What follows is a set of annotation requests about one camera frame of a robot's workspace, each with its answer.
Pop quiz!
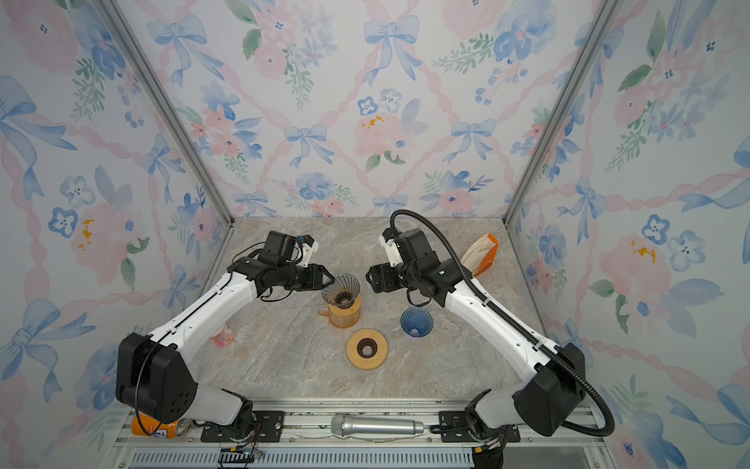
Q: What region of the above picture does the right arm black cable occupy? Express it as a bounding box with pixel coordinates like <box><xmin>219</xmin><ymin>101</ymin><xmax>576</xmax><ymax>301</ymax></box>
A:
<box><xmin>389</xmin><ymin>209</ymin><xmax>616</xmax><ymax>438</ymax></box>

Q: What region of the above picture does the orange glass carafe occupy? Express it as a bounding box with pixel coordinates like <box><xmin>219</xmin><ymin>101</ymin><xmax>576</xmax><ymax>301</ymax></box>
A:
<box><xmin>318</xmin><ymin>296</ymin><xmax>363</xmax><ymax>328</ymax></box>

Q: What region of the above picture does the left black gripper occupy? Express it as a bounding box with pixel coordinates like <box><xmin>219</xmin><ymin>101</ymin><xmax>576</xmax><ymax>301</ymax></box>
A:
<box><xmin>279</xmin><ymin>264</ymin><xmax>336</xmax><ymax>291</ymax></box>

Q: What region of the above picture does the large wooden dripper ring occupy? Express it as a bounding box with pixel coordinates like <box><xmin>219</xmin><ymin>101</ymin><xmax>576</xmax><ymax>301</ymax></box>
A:
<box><xmin>346</xmin><ymin>327</ymin><xmax>389</xmax><ymax>371</ymax></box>

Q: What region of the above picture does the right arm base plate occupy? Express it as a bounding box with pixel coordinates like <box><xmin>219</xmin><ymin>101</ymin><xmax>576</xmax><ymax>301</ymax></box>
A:
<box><xmin>430</xmin><ymin>410</ymin><xmax>521</xmax><ymax>444</ymax></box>

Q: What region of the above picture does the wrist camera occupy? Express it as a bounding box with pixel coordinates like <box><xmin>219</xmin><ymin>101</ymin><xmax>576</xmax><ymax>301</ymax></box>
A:
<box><xmin>379</xmin><ymin>234</ymin><xmax>402</xmax><ymax>267</ymax></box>
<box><xmin>257</xmin><ymin>231</ymin><xmax>320</xmax><ymax>267</ymax></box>

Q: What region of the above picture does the aluminium front rail frame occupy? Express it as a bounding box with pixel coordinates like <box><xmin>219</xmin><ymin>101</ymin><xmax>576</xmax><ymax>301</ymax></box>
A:
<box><xmin>102</xmin><ymin>399</ymin><xmax>615</xmax><ymax>468</ymax></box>

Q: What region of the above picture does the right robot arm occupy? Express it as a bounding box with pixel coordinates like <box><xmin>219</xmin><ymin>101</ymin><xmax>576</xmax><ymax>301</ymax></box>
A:
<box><xmin>366</xmin><ymin>229</ymin><xmax>585</xmax><ymax>440</ymax></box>

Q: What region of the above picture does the grey glass dripper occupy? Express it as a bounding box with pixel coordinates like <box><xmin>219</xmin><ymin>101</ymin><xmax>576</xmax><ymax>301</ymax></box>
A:
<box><xmin>321</xmin><ymin>274</ymin><xmax>361</xmax><ymax>310</ymax></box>

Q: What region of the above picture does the orange can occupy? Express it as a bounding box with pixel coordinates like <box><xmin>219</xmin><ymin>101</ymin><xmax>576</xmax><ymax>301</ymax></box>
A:
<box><xmin>131</xmin><ymin>414</ymin><xmax>191</xmax><ymax>439</ymax></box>

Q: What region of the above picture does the silver microphone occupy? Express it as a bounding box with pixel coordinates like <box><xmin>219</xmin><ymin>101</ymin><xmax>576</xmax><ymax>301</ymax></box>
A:
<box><xmin>330</xmin><ymin>414</ymin><xmax>425</xmax><ymax>437</ymax></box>

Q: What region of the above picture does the coffee filter pack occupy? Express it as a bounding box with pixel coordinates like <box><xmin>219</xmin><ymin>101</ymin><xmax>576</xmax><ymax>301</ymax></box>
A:
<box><xmin>461</xmin><ymin>234</ymin><xmax>499</xmax><ymax>277</ymax></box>

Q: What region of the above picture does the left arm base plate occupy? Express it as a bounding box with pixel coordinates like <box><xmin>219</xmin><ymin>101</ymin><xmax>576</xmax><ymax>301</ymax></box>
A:
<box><xmin>200</xmin><ymin>410</ymin><xmax>286</xmax><ymax>445</ymax></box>

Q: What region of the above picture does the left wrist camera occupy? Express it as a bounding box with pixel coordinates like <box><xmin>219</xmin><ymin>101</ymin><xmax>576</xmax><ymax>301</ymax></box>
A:
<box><xmin>257</xmin><ymin>231</ymin><xmax>320</xmax><ymax>267</ymax></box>

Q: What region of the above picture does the pink cylindrical container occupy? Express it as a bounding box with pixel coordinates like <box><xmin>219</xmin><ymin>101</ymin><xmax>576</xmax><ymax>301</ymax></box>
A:
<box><xmin>211</xmin><ymin>324</ymin><xmax>236</xmax><ymax>347</ymax></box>

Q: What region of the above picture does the blue glass dripper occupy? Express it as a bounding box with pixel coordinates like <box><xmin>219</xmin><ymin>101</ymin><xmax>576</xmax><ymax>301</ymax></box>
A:
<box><xmin>400</xmin><ymin>307</ymin><xmax>434</xmax><ymax>338</ymax></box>

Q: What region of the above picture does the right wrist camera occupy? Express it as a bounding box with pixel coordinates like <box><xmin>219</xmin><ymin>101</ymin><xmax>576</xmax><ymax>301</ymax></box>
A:
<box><xmin>379</xmin><ymin>234</ymin><xmax>402</xmax><ymax>267</ymax></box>

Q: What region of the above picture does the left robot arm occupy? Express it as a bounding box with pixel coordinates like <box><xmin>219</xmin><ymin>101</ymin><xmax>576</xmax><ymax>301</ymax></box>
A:
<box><xmin>115</xmin><ymin>257</ymin><xmax>334</xmax><ymax>426</ymax></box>

